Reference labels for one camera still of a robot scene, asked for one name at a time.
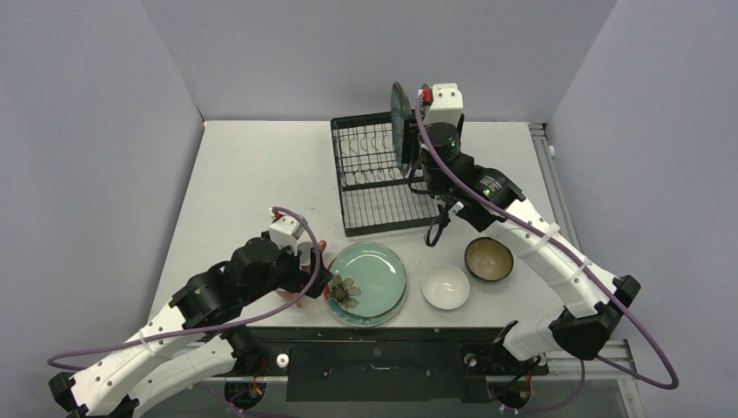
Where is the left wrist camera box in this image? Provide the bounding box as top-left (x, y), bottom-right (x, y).
top-left (267, 212), bottom-right (305, 256)

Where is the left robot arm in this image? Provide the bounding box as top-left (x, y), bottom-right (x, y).
top-left (49, 229), bottom-right (331, 417)

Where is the dark bowl beige inside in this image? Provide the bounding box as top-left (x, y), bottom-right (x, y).
top-left (464, 237), bottom-right (514, 282)

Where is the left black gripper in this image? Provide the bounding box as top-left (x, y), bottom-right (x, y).
top-left (243, 237), bottom-right (332, 305)

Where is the black base panel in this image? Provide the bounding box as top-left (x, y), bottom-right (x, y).
top-left (216, 327), bottom-right (579, 403)

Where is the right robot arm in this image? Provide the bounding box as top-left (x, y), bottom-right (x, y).
top-left (392, 117), bottom-right (641, 372)

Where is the small pink mug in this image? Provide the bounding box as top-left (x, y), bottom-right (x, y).
top-left (298, 239), bottom-right (326, 271)

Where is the red and blue plate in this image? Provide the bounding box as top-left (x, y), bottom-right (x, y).
top-left (324, 287), bottom-right (406, 327)

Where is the black wire dish rack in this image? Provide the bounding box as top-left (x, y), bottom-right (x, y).
top-left (330, 112), bottom-right (439, 237)

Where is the large pink mug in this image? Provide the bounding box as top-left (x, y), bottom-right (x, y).
top-left (275, 289), bottom-right (304, 308)

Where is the white bowl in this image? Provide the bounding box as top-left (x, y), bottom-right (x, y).
top-left (420, 265), bottom-right (471, 310)

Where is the blue glazed plate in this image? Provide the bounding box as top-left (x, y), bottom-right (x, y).
top-left (391, 81), bottom-right (412, 177)

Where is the aluminium rail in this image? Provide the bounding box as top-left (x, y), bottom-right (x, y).
top-left (527, 122), bottom-right (641, 382)

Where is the light teal flower plate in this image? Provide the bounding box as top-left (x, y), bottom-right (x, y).
top-left (328, 241), bottom-right (407, 317)

